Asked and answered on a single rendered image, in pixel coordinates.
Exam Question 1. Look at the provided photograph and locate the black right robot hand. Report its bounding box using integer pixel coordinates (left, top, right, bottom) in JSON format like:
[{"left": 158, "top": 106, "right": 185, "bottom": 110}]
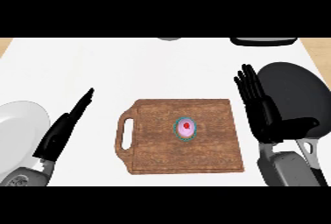
[{"left": 232, "top": 63, "right": 320, "bottom": 144}]

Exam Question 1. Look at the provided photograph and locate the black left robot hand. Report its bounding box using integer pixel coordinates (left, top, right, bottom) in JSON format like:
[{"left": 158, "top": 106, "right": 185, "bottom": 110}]
[{"left": 32, "top": 87, "right": 96, "bottom": 163}]

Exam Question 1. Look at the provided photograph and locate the dark grey frying pan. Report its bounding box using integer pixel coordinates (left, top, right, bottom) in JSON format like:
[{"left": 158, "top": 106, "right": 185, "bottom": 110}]
[{"left": 255, "top": 61, "right": 331, "bottom": 187}]

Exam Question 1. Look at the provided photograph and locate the pink frosted cupcake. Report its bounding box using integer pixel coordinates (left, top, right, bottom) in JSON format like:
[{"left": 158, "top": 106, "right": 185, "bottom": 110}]
[{"left": 171, "top": 116, "right": 198, "bottom": 143}]

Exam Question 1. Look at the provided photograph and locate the brown wooden cutting board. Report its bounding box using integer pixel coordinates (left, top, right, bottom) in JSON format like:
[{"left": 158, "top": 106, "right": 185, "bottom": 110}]
[{"left": 114, "top": 98, "right": 245, "bottom": 176}]

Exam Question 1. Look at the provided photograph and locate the black appliance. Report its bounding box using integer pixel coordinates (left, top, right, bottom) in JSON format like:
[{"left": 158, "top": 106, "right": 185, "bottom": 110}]
[{"left": 229, "top": 37, "right": 298, "bottom": 47}]

